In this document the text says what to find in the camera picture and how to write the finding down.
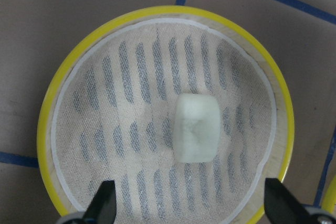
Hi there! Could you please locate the white steamed bun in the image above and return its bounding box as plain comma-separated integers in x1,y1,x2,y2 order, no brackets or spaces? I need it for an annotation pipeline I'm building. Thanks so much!
172,93,221,163

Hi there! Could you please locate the right yellow bamboo steamer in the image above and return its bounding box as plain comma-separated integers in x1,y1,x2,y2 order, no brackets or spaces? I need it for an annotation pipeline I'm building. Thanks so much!
321,175,336,216

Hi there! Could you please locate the middle yellow bamboo steamer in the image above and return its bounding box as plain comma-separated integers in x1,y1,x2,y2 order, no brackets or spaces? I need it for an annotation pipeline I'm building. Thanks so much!
37,6,295,223

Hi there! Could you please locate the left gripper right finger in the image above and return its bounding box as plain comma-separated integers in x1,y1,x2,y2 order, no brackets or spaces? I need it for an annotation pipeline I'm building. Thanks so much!
264,178,310,224

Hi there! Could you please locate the yellow bamboo steamer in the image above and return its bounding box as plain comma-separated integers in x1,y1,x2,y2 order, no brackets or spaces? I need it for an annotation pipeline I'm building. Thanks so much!
321,175,336,216
37,6,295,223

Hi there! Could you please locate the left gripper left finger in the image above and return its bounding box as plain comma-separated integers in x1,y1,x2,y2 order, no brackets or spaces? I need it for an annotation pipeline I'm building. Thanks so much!
82,180,116,223

